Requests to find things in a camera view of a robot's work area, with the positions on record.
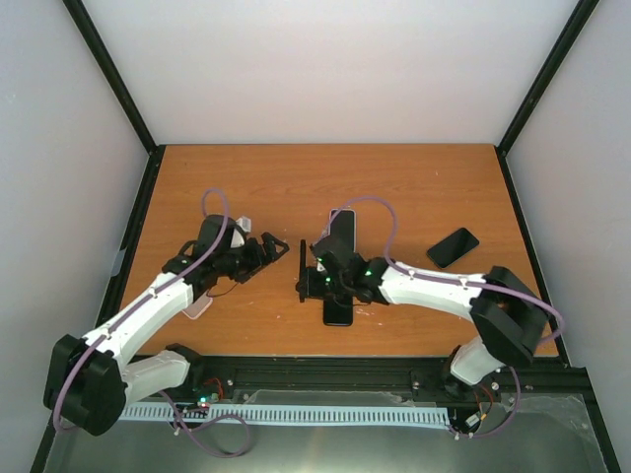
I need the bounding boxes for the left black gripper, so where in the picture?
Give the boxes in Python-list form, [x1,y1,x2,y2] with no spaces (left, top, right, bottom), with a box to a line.
[215,232,288,284]

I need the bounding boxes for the lavender phone case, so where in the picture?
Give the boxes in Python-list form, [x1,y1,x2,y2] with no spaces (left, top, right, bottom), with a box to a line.
[328,209,357,259]

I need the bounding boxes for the dark green phone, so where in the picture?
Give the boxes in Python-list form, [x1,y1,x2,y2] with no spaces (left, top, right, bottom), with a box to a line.
[426,228,480,269]

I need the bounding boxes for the black case with ring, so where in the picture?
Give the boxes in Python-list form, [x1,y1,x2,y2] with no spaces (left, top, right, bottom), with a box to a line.
[296,239,308,304]

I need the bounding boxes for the white phone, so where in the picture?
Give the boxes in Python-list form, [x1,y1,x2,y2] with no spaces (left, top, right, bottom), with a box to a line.
[329,209,356,252]

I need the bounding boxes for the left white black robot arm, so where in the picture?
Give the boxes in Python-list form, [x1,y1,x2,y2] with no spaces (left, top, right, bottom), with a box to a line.
[43,215,289,436]

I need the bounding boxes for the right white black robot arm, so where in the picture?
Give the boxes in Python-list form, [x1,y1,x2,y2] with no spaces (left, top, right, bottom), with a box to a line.
[296,236,550,386]

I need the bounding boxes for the left controller board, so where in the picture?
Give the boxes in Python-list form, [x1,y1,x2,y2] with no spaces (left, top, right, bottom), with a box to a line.
[192,377,224,408]

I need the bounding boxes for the controller board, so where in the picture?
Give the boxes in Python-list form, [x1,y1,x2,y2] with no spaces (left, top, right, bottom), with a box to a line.
[464,384,499,434]
[192,377,224,408]

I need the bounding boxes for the right controller board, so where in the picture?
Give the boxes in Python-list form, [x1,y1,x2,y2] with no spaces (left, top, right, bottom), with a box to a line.
[464,384,499,434]

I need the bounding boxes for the black aluminium frame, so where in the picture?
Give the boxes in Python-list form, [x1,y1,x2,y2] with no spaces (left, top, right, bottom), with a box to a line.
[29,0,623,473]

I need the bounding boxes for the light blue cable duct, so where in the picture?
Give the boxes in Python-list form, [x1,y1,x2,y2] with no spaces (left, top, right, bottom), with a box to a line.
[120,401,450,430]

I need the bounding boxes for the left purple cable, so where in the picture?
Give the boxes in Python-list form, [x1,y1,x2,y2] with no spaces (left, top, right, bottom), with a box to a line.
[51,187,252,456]

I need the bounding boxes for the purple cable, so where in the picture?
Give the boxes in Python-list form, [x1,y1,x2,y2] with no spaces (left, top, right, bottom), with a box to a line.
[51,187,252,456]
[319,195,567,439]

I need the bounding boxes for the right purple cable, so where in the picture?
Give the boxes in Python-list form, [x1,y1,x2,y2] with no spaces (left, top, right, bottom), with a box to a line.
[319,195,567,439]

